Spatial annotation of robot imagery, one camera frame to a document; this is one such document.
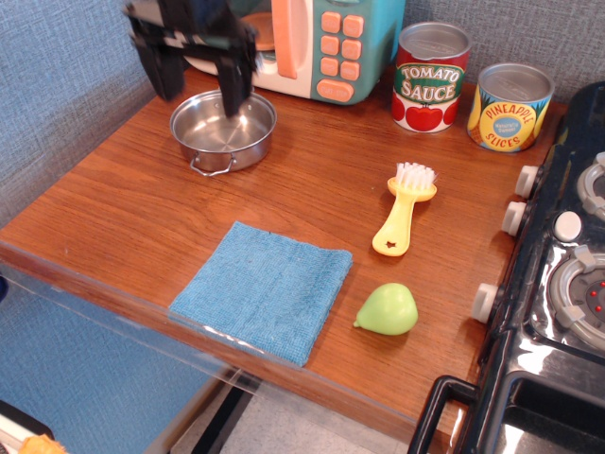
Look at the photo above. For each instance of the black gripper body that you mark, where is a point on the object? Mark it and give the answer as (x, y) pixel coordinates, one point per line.
(205, 30)

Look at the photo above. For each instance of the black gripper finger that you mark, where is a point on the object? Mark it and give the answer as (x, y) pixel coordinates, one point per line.
(163, 65)
(235, 73)

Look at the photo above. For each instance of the stainless steel pot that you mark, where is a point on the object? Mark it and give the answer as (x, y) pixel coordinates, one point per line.
(213, 143)

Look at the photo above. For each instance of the teal toy microwave oven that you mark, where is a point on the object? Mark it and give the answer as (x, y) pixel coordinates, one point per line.
(329, 51)

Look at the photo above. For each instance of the tomato sauce can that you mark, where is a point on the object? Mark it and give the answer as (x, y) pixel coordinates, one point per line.
(429, 73)

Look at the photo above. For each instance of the yellow dish brush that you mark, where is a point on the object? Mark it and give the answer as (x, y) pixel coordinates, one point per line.
(412, 183)

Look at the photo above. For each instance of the blue cloth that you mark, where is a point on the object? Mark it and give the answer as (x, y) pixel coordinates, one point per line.
(266, 293)

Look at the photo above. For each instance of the pineapple slices can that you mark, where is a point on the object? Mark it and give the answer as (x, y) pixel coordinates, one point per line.
(509, 108)

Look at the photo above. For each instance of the green plastic pear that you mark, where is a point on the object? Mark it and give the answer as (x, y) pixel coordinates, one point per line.
(389, 310)

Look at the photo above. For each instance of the clear acrylic barrier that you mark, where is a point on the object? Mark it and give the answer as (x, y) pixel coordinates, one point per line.
(137, 285)

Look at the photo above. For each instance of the orange striped object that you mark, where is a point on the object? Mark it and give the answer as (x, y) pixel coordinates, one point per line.
(22, 433)

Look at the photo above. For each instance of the black toy stove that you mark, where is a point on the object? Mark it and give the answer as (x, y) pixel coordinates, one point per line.
(541, 367)

